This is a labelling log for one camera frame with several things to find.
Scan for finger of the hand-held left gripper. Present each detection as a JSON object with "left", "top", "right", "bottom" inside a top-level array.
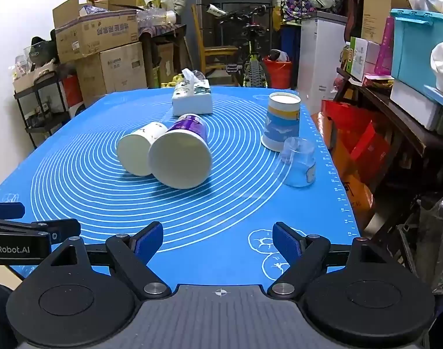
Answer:
[
  {"left": 0, "top": 202, "right": 26, "bottom": 220},
  {"left": 0, "top": 217, "right": 81, "bottom": 243}
]

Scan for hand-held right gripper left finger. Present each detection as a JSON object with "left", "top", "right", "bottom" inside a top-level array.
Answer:
[{"left": 43, "top": 221, "right": 172, "bottom": 299}]

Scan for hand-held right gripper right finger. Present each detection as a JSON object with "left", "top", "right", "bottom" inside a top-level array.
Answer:
[{"left": 267, "top": 221, "right": 394, "bottom": 299}]

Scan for purple paper cup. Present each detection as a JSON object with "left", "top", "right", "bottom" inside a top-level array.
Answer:
[{"left": 148, "top": 114, "right": 213, "bottom": 190}]

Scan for clear plastic cup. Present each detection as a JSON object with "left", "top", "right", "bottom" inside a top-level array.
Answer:
[{"left": 278, "top": 137, "right": 317, "bottom": 188}]

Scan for white paper cup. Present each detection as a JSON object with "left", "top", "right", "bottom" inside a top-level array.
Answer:
[{"left": 117, "top": 121, "right": 169, "bottom": 177}]

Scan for blue yellow paper cup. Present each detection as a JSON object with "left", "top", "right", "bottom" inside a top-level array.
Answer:
[{"left": 261, "top": 92, "right": 301, "bottom": 152}]

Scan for blue silicone mat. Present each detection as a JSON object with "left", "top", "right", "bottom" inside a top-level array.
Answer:
[{"left": 0, "top": 88, "right": 361, "bottom": 289}]

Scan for orange shopping bag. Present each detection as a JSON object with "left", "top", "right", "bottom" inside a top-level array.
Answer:
[{"left": 330, "top": 145, "right": 375, "bottom": 223}]

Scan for black metal shelf rack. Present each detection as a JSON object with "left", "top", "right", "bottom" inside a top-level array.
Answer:
[{"left": 13, "top": 68, "right": 85, "bottom": 150}]

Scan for red shopping bag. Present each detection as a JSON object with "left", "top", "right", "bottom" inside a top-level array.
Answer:
[{"left": 318, "top": 99, "right": 390, "bottom": 190}]

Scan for white tissue pack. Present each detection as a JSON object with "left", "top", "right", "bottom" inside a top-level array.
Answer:
[{"left": 171, "top": 68, "right": 214, "bottom": 117}]

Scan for clear plastic wrapped bundle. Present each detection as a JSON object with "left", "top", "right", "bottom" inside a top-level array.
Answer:
[{"left": 417, "top": 192, "right": 443, "bottom": 296}]

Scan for dark cap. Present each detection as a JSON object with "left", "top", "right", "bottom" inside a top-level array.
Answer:
[{"left": 28, "top": 36, "right": 59, "bottom": 67}]

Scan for red bucket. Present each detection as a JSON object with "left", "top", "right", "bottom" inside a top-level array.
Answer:
[{"left": 262, "top": 56, "right": 294, "bottom": 90}]

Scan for dark wooden side table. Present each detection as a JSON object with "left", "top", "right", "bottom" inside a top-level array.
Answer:
[{"left": 335, "top": 67, "right": 443, "bottom": 162}]

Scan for large plain cardboard box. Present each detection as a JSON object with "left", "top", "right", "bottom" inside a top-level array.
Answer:
[{"left": 75, "top": 42, "right": 148, "bottom": 98}]

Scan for black bicycle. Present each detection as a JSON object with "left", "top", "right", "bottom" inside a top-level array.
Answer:
[{"left": 196, "top": 3, "right": 277, "bottom": 89}]

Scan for white chest freezer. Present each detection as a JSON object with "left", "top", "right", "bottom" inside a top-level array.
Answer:
[{"left": 299, "top": 11, "right": 349, "bottom": 117}]

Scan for white flat box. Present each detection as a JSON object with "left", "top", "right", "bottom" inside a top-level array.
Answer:
[{"left": 389, "top": 79, "right": 443, "bottom": 132}]

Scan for printed open cardboard box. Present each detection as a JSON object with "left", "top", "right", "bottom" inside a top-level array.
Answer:
[{"left": 52, "top": 0, "right": 140, "bottom": 65}]

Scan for green white box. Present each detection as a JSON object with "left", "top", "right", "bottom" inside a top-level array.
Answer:
[{"left": 346, "top": 37, "right": 381, "bottom": 81}]

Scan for wooden chair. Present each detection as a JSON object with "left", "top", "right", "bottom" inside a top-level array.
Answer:
[{"left": 191, "top": 3, "right": 244, "bottom": 81}]

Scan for brown wooden table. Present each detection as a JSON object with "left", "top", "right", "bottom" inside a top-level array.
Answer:
[{"left": 139, "top": 23, "right": 189, "bottom": 88}]

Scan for pink box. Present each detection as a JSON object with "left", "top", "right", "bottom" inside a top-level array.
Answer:
[{"left": 373, "top": 16, "right": 395, "bottom": 78}]

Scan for teal plastic storage bin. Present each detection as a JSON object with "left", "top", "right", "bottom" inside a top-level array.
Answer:
[{"left": 389, "top": 8, "right": 443, "bottom": 96}]

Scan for floral cloth bag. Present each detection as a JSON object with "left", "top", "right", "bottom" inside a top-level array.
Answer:
[{"left": 281, "top": 0, "right": 315, "bottom": 25}]

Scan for tall cardboard box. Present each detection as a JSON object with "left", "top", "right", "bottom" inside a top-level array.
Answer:
[{"left": 362, "top": 0, "right": 413, "bottom": 45}]

